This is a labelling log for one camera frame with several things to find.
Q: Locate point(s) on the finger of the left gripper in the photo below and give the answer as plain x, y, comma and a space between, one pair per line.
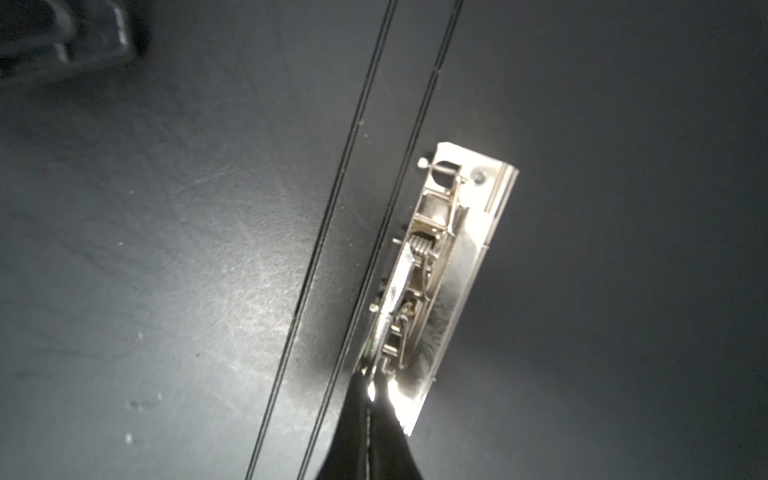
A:
48, 41

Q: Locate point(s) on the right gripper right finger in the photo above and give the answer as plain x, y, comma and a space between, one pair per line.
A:
389, 455

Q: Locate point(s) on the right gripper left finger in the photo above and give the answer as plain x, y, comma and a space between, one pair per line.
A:
347, 455

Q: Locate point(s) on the metal folder lever clip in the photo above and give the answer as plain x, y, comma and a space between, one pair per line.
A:
439, 256

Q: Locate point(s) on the blue folder black inside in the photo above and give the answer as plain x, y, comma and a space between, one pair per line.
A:
189, 241

